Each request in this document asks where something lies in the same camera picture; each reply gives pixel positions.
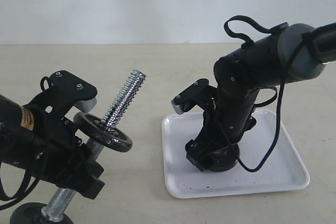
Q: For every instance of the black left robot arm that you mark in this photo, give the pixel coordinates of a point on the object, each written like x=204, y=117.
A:
x=17, y=135

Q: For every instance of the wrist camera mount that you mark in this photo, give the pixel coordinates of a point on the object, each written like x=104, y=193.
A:
x=200, y=93
x=62, y=88

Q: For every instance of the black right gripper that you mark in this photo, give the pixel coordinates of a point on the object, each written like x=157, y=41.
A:
x=234, y=98

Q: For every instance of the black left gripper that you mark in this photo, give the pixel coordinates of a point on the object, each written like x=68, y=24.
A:
x=65, y=159

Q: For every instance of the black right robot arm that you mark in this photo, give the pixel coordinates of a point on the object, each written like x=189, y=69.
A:
x=288, y=54

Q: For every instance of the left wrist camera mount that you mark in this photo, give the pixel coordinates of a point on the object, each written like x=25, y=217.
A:
x=62, y=88

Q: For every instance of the white plastic tray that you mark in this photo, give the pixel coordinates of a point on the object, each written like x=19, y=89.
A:
x=284, y=169

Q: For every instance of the black weight plate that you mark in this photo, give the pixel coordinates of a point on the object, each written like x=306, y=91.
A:
x=224, y=160

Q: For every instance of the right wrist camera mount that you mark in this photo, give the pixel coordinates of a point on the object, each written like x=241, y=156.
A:
x=200, y=93

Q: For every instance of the chrome threaded dumbbell bar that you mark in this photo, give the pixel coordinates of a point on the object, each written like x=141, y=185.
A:
x=54, y=210

